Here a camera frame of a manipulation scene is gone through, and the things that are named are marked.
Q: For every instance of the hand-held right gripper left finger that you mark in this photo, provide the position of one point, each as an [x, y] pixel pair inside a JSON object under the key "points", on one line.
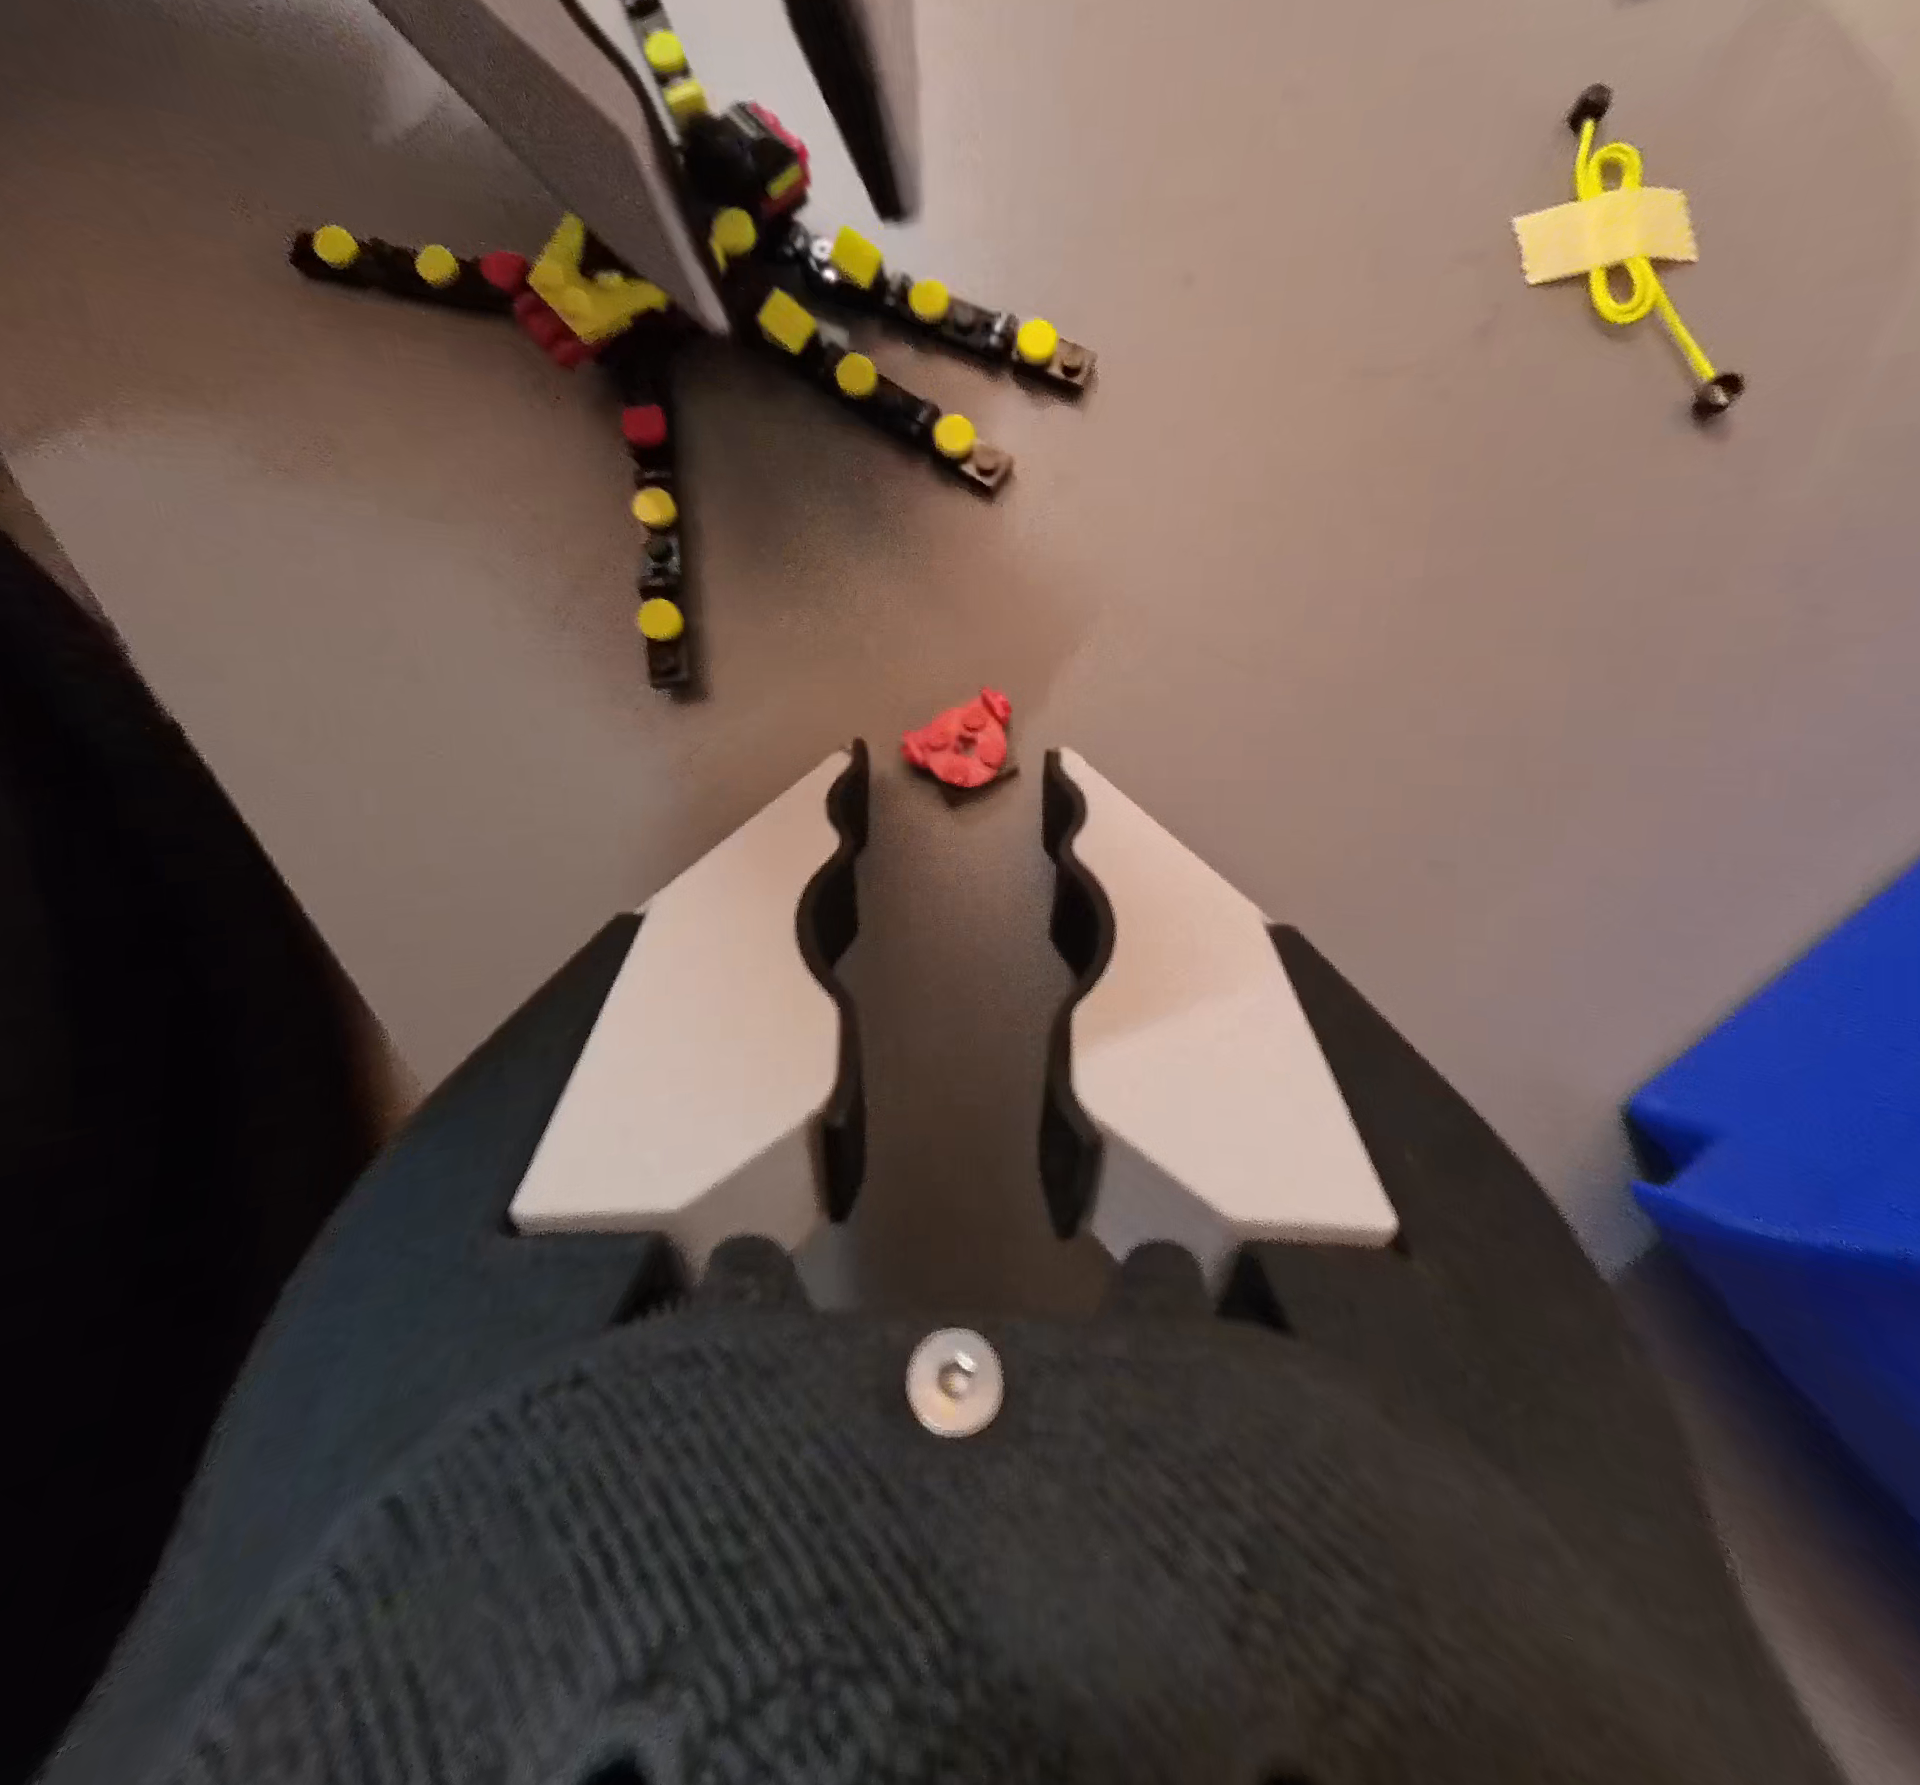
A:
{"points": [[689, 1063]]}

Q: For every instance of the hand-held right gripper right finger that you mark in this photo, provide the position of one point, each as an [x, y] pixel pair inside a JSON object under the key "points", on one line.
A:
{"points": [[1215, 1063]]}

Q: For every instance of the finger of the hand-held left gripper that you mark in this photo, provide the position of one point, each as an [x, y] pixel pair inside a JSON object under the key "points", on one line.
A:
{"points": [[526, 60], [855, 0]]}

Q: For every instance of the black yellow lego spider model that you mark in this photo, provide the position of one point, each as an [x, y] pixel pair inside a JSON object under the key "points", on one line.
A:
{"points": [[780, 314]]}

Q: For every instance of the red round lego piece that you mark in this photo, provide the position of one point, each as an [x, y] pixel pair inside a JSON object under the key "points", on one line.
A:
{"points": [[961, 742]]}

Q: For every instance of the person's dark knit sweater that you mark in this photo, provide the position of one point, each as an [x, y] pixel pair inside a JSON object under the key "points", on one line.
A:
{"points": [[137, 1140]]}

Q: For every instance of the blue plastic bin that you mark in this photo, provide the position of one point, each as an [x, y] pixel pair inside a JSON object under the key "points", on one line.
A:
{"points": [[1801, 1140]]}

